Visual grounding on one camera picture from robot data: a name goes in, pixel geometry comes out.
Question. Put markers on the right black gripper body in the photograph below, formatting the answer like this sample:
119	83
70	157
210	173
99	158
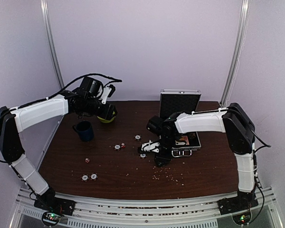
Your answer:
169	143

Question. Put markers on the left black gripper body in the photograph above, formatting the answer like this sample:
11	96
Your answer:
90	107

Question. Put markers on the aluminium poker case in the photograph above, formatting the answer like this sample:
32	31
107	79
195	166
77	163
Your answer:
173	100

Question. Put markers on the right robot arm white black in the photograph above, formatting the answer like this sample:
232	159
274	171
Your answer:
241	136

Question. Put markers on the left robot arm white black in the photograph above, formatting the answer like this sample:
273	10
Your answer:
17	119

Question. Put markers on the card deck in case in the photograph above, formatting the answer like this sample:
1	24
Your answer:
182	141

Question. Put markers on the green bowl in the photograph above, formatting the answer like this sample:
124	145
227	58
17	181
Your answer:
102	120

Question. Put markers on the dark blue mug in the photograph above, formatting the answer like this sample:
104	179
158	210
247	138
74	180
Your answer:
84	130

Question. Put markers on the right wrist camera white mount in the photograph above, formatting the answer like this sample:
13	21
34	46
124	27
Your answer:
149	147

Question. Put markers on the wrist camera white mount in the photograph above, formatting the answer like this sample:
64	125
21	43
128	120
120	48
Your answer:
107	92
149	147

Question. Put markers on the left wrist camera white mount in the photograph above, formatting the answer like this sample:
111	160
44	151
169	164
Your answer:
107	92

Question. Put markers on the left aluminium frame post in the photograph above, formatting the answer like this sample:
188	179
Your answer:
50	39

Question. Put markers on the aluminium frame post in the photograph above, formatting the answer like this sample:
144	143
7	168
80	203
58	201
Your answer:
240	39
50	39

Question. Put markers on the front aluminium rail base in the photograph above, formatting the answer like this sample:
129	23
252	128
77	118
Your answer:
200	212

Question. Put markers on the right aluminium frame post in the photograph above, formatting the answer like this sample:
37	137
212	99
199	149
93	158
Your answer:
240	39

